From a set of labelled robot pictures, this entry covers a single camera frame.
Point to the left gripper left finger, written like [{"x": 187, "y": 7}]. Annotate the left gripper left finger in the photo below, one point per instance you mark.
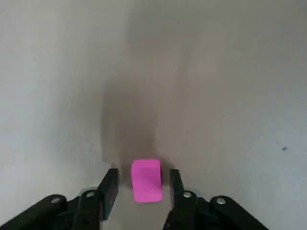
[{"x": 91, "y": 210}]

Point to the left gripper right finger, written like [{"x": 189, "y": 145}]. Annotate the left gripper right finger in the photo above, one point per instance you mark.
[{"x": 192, "y": 213}]

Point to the pink rectangle block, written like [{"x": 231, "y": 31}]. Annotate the pink rectangle block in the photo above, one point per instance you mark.
[{"x": 146, "y": 182}]

